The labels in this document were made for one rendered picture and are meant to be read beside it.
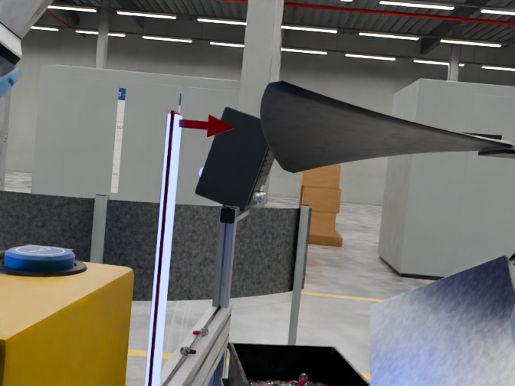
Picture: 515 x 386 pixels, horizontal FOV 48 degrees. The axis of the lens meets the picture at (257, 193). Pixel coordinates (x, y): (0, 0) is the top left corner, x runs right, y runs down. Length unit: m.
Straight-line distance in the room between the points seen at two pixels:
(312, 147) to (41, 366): 0.43
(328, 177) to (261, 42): 4.07
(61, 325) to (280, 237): 2.40
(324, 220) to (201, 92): 3.09
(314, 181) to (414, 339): 8.10
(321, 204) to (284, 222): 6.02
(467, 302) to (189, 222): 1.90
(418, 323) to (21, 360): 0.41
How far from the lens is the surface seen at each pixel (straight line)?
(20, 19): 0.89
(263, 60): 4.94
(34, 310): 0.28
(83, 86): 6.98
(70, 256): 0.37
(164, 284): 0.61
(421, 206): 6.75
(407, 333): 0.59
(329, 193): 8.68
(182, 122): 0.60
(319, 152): 0.65
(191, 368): 0.83
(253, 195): 1.20
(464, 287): 0.58
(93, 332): 0.33
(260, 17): 5.01
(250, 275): 2.58
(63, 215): 2.35
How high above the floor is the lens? 1.15
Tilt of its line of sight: 3 degrees down
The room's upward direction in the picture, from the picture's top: 5 degrees clockwise
